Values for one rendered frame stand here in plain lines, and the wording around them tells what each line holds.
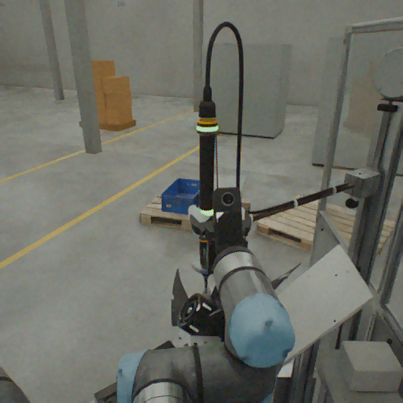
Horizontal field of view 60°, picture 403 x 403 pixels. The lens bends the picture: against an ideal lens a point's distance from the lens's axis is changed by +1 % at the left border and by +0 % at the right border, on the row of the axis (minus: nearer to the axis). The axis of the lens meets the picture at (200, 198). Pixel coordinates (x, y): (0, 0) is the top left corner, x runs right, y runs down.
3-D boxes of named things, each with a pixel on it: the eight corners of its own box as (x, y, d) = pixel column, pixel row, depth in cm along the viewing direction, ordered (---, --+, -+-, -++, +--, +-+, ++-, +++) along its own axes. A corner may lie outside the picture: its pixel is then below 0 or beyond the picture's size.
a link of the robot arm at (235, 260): (218, 268, 48) (274, 263, 49) (212, 250, 52) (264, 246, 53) (217, 309, 51) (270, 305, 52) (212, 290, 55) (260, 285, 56)
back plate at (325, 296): (206, 331, 149) (204, 330, 149) (328, 225, 126) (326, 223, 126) (204, 471, 100) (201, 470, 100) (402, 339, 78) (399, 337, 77)
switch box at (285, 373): (309, 416, 136) (316, 378, 127) (271, 415, 137) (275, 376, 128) (303, 395, 144) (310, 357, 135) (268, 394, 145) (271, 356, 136)
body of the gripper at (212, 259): (201, 256, 67) (212, 297, 56) (201, 216, 63) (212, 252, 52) (239, 253, 68) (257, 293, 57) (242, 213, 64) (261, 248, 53)
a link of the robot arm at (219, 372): (195, 377, 54) (195, 323, 50) (264, 368, 56) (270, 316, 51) (202, 427, 47) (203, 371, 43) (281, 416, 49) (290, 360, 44)
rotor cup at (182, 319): (229, 301, 115) (199, 281, 112) (241, 325, 101) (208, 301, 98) (201, 335, 115) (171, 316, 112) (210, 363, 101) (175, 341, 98)
